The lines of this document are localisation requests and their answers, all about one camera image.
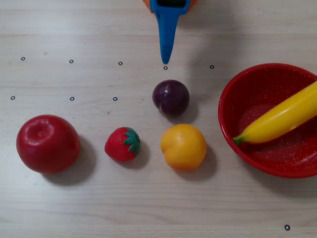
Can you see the red toy strawberry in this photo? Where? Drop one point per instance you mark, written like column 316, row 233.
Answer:
column 119, row 145

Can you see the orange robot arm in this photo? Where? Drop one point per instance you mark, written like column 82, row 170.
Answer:
column 146, row 3

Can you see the red toy apple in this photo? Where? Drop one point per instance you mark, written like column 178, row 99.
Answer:
column 48, row 145

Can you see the blue gripper black motor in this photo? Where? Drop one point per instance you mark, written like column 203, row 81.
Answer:
column 170, row 18

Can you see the purple toy plum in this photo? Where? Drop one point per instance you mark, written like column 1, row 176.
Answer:
column 171, row 98

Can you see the yellow toy banana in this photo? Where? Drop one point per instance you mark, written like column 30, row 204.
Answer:
column 280, row 116

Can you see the yellow toy peach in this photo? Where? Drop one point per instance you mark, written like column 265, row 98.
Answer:
column 183, row 147

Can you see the red speckled bowl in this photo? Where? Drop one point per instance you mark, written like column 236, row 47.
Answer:
column 272, row 158

